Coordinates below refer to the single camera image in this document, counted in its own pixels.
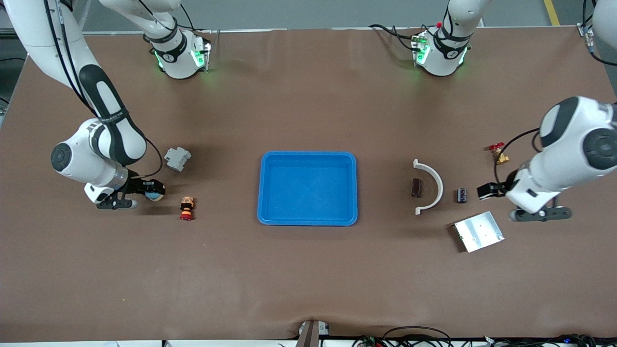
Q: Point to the black cylindrical capacitor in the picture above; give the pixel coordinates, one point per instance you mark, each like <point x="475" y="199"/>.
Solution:
<point x="462" y="195"/>

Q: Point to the silver metal plate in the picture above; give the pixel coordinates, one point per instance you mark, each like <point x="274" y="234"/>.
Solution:
<point x="479" y="231"/>

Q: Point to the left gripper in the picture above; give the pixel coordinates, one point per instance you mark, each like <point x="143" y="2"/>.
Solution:
<point x="502" y="187"/>

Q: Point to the white circuit breaker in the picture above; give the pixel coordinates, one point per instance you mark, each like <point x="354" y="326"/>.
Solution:
<point x="177" y="158"/>

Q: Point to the brown rectangular component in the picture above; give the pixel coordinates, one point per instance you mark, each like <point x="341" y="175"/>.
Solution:
<point x="416" y="188"/>

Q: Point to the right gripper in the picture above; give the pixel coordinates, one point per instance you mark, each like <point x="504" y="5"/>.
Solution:
<point x="135" y="185"/>

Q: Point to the white curved plastic clamp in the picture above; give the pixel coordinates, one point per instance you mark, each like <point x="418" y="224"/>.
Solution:
<point x="439" y="188"/>

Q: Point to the brown table mat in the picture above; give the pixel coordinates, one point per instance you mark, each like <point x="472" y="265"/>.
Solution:
<point x="144" y="270"/>

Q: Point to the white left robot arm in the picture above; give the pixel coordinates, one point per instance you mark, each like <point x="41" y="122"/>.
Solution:
<point x="573" y="144"/>

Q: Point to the red yellow emergency stop button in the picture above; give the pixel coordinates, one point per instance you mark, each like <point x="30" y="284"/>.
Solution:
<point x="187" y="207"/>

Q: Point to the blue plastic tray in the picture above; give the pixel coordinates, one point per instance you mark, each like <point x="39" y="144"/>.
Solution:
<point x="308" y="188"/>

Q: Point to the blue call bell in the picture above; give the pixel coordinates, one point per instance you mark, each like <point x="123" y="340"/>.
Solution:
<point x="155" y="195"/>

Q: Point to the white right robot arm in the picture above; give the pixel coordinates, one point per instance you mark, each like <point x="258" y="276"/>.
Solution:
<point x="72" y="164"/>

